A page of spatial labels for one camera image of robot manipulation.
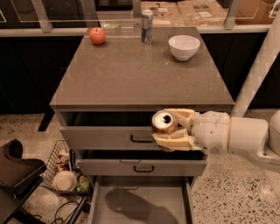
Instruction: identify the black wire basket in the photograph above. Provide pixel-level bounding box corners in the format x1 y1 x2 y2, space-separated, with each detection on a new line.
42 140 91 196

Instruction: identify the top grey drawer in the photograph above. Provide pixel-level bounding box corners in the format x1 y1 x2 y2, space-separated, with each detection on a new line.
61 111 163 151

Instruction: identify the brown snack package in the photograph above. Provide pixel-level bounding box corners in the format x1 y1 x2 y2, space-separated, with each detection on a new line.
55 150 70 172

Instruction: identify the grey drawer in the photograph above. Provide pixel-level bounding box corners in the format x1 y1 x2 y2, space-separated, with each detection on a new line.
61 111 163 151
87 176 195 224
78 150 207 177

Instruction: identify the bottom grey drawer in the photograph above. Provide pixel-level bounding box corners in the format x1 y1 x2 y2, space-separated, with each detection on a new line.
87 176 195 224

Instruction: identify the middle grey drawer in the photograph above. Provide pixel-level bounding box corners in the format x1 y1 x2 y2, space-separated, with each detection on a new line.
78 150 207 177

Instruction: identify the orange soda can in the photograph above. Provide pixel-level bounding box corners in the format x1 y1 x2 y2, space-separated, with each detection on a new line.
151 110 178 134

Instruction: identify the blue silver energy drink can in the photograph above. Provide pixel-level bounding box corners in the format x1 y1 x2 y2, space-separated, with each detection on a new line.
141 10 153 43

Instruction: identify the green snack bag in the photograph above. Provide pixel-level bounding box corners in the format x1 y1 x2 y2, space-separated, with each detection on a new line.
76 175 90 193

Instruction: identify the red apple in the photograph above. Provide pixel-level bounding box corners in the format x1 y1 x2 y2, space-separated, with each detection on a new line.
89 27 106 45

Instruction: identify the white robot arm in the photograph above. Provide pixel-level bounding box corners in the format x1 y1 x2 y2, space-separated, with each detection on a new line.
151 108 280 172

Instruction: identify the cardboard box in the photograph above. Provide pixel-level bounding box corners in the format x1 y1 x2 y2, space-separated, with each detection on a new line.
141 0 228 27

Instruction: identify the black chair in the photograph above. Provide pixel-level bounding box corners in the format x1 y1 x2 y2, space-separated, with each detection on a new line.
0 139 46 224

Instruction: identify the grey drawer cabinet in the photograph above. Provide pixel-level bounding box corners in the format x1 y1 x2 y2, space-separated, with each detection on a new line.
49 26 235 187

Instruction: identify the glass railing panel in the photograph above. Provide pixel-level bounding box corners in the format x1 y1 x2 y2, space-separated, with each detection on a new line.
0 0 280 31

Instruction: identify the white lidded cup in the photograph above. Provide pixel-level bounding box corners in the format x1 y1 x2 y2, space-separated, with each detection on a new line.
52 171 77 192

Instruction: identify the black cable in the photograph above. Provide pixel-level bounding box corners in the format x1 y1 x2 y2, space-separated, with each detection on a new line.
51 199 88 224

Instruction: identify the white diagonal post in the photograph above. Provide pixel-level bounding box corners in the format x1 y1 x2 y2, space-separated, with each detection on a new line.
230 13 280 117

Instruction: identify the white ceramic bowl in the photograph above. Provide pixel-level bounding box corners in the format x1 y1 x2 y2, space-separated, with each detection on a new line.
168 35 200 61

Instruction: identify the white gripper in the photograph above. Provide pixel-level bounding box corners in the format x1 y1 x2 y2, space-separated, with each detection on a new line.
152 108 230 154

